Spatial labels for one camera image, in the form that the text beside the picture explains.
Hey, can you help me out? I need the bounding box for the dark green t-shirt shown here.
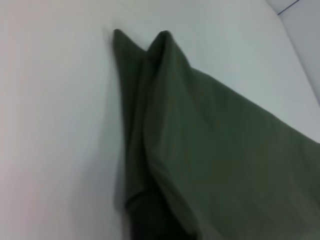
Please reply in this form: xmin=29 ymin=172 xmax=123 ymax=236
xmin=112 ymin=28 xmax=320 ymax=240

